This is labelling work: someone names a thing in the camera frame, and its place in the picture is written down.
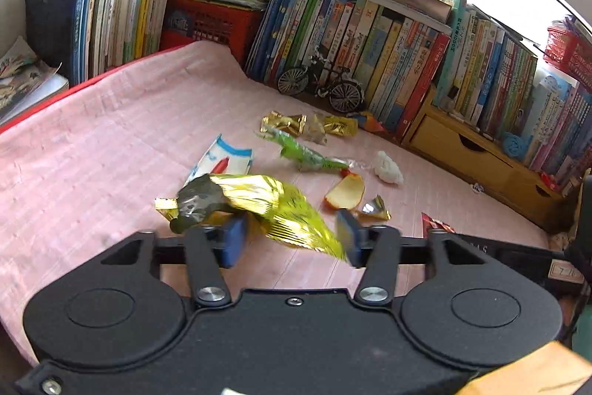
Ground gold foil snack bag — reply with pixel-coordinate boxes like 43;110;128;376
155;173;349;262

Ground wooden drawer organizer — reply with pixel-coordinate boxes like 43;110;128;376
401;98;566;231

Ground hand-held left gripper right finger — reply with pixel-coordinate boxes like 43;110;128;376
335;210;502;308

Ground gold candy wrapper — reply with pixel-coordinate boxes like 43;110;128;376
260;111;309;137
323;116;360;138

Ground pile of magazines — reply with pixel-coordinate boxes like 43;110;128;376
0;35;71;124

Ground miniature black bicycle model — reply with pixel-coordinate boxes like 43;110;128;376
277;51;364;114

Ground green plastic wrapper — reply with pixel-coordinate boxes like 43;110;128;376
256;127;351;174

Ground red printed snack wrapper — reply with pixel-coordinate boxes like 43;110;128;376
420;212;457;235

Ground orange paper wrapper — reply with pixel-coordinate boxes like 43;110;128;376
347;111;387;133

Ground white blue ice cream wrapper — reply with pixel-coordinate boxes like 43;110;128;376
184;134;254;188

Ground row of upright books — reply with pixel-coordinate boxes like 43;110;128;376
244;0;453;142
17;0;177;87
434;0;592;193

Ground red plastic basket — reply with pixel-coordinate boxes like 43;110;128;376
542;19;592;87

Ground orange fruit peel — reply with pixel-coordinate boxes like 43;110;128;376
323;173;366;211

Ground clear crumpled wrapper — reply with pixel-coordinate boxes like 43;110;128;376
303;113;328;145

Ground red plastic crate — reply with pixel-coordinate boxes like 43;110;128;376
159;0;265;59

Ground white tissue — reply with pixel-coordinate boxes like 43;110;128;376
373;150;404;185

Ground wooden plank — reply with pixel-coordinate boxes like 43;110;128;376
462;340;592;395

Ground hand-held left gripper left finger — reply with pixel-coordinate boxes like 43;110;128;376
98;214;249;308

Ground small gold foil wrapper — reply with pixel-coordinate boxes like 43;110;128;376
356;194;392;222

